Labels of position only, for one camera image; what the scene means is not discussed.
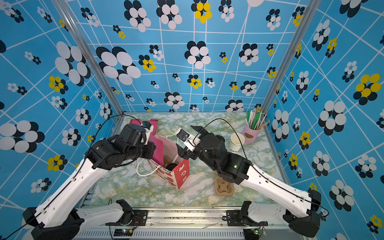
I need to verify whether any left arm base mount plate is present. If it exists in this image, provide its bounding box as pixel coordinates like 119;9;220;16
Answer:
106;210;149;227

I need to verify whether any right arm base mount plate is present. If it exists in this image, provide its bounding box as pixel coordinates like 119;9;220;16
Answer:
222;210;269;227

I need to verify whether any single black coffee lid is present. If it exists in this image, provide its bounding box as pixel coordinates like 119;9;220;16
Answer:
166;163;178;172

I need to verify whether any left aluminium corner post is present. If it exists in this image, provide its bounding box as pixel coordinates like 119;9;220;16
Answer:
52;0;124;114

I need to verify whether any right aluminium corner post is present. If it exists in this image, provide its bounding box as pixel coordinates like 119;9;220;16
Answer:
262;0;321;113

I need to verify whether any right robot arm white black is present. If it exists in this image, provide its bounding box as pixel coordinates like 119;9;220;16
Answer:
176;126;322;238

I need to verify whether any pink straw holder cup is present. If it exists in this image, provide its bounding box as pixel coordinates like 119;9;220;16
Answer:
242;125;262;144

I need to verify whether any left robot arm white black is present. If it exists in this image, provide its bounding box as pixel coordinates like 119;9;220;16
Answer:
23;122;156;240

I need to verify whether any aluminium corner post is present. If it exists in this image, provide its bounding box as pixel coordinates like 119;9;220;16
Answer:
262;0;321;113
52;0;124;114

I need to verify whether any red white paper gift bag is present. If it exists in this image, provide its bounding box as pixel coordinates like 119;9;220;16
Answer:
137;135;190;189

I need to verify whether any brown pulp cup carrier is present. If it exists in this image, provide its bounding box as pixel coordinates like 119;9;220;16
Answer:
214;176;235;197

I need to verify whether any single pink napkin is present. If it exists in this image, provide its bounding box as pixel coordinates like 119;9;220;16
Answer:
149;135;164;166

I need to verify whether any pink napkin stack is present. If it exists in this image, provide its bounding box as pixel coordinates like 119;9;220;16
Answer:
130;120;159;135

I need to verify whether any white paper cup stack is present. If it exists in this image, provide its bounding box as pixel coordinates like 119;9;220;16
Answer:
230;133;245;153

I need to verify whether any aluminium front rail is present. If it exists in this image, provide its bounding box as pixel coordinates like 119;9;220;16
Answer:
73;202;316;240

